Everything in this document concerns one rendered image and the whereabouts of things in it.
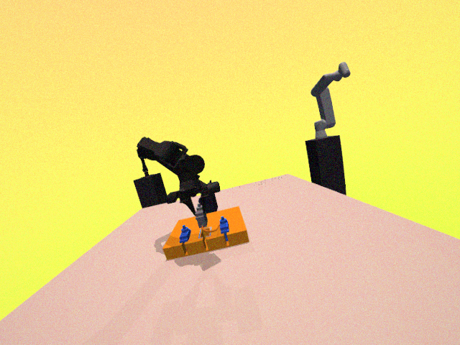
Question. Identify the orange flat rectangular deck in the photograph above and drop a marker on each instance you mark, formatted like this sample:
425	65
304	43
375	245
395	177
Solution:
188	239

